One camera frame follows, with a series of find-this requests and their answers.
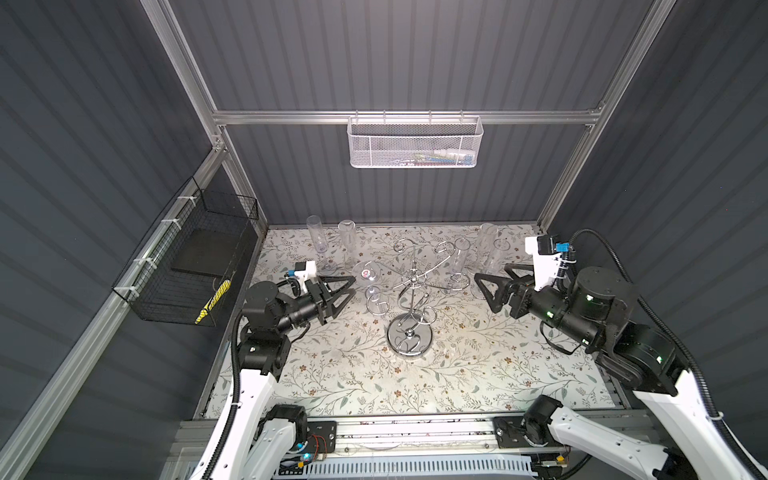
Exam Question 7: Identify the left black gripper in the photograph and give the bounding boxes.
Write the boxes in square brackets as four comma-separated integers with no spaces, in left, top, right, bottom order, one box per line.
[274,276,353,340]

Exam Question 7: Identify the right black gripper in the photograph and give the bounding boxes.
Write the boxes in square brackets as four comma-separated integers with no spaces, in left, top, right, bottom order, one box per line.
[472,259,596,350]

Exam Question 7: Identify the glass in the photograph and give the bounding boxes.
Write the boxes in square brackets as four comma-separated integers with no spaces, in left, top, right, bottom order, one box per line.
[480,238,511,275]
[306,215,329,270]
[448,237,471,293]

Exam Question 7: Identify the clear champagne flute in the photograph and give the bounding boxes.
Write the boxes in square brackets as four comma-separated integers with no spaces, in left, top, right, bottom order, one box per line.
[475,223,498,272]
[337,219,358,268]

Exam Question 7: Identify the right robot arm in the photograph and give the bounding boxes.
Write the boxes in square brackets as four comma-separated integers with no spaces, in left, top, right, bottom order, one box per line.
[474,265,767,479]

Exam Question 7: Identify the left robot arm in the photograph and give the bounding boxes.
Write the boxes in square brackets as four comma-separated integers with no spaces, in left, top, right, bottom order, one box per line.
[191,276,355,479]

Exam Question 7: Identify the chrome wine glass rack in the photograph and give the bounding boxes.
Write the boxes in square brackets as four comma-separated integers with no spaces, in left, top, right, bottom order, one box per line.
[366,238,469,358]

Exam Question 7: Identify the floral table mat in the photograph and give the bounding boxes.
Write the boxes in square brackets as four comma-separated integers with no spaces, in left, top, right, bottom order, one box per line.
[252,224,618,416]

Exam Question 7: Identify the black pad in basket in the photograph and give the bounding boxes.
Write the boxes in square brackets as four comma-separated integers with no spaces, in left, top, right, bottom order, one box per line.
[171,229,239,277]

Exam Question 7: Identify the items in white basket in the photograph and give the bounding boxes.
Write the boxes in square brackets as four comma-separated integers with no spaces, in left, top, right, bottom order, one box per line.
[392,149,476,167]

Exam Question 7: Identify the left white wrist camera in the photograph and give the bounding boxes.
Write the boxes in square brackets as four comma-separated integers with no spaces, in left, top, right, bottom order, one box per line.
[285,260,317,295]

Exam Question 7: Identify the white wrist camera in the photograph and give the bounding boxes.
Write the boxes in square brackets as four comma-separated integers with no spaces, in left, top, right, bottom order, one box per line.
[285,260,317,295]
[525,235,573,291]

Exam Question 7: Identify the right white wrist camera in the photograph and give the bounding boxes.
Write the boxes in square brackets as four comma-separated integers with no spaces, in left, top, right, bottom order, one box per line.
[525,235,573,291]

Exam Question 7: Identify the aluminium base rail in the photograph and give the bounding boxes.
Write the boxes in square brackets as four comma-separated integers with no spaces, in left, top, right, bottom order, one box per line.
[167,410,655,463]

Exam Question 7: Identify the white wire mesh basket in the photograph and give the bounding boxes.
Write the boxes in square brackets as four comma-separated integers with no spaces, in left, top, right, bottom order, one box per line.
[346,115,484,169]

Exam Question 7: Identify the black wire mesh basket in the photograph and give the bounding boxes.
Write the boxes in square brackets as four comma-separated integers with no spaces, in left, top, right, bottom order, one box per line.
[113,179,259,327]

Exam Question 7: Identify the right black corrugated cable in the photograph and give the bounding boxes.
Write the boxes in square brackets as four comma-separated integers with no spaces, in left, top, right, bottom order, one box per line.
[566,227,768,480]

